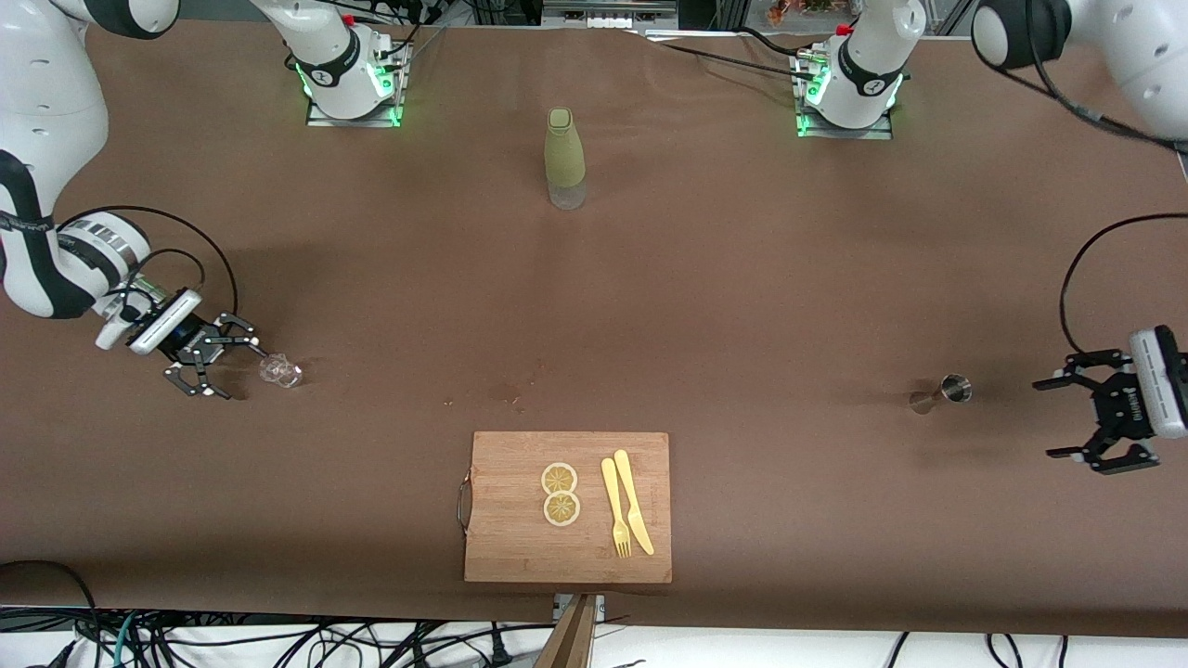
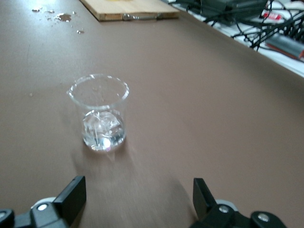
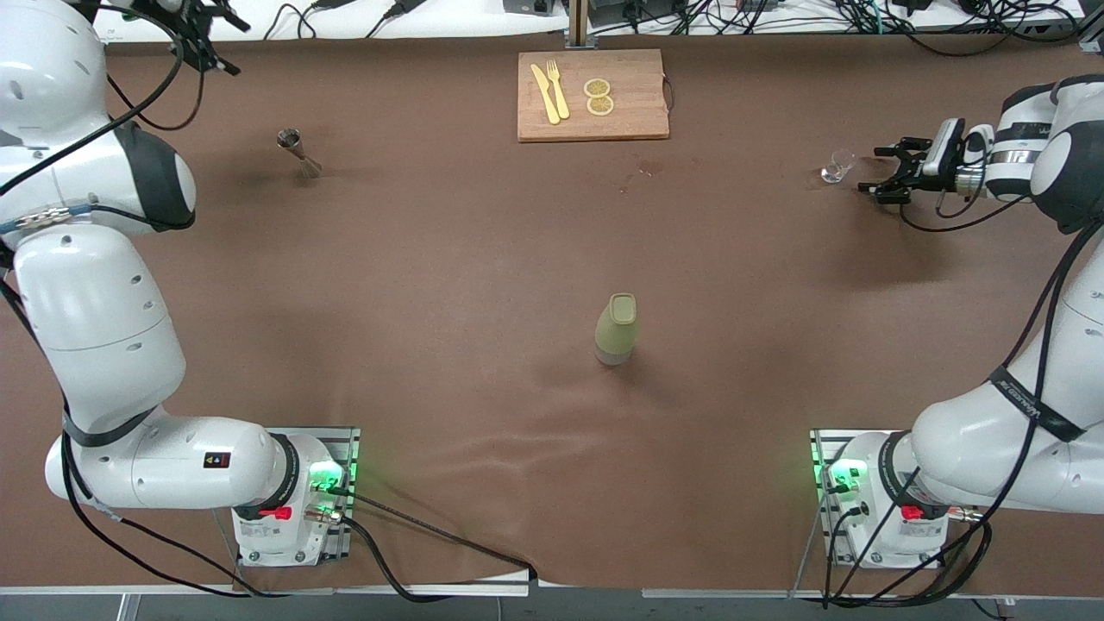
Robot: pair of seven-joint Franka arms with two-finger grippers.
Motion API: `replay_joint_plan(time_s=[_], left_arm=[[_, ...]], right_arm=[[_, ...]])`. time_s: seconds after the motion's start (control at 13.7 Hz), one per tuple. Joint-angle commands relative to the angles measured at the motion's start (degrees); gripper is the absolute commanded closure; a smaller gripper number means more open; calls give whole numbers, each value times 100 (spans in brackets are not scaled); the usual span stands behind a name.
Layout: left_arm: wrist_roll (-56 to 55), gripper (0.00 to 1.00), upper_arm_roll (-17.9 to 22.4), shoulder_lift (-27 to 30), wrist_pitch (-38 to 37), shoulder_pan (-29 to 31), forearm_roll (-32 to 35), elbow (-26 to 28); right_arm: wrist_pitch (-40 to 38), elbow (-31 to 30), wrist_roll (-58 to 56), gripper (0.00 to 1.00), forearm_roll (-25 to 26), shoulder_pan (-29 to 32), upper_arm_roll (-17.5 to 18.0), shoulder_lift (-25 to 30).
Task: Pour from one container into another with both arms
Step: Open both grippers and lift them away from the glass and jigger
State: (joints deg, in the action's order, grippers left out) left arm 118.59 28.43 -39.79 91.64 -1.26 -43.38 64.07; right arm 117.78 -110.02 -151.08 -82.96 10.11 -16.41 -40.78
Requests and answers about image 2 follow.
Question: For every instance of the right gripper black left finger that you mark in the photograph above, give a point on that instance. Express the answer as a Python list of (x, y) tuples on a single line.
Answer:
[(69, 202)]

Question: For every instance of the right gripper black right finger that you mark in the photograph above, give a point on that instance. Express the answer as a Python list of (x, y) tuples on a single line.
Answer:
[(206, 204)]

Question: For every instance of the clear glass beaker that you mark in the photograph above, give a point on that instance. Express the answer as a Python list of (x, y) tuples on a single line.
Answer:
[(102, 128)]

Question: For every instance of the brown table cover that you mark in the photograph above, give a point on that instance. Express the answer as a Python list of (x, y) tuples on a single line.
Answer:
[(190, 118)]

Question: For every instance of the grey red cylindrical tool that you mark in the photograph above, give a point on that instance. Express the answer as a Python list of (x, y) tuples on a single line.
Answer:
[(285, 45)]

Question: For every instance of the small liquid spill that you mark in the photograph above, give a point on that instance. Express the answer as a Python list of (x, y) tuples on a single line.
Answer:
[(63, 17)]

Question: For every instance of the red white label tag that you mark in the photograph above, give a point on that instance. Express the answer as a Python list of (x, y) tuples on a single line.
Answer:
[(272, 16)]

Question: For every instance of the black power adapter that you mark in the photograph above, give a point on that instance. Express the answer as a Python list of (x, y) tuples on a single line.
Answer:
[(244, 4)]

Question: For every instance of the wooden cutting board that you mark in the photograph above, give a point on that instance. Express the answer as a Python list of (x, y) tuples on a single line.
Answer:
[(133, 8)]

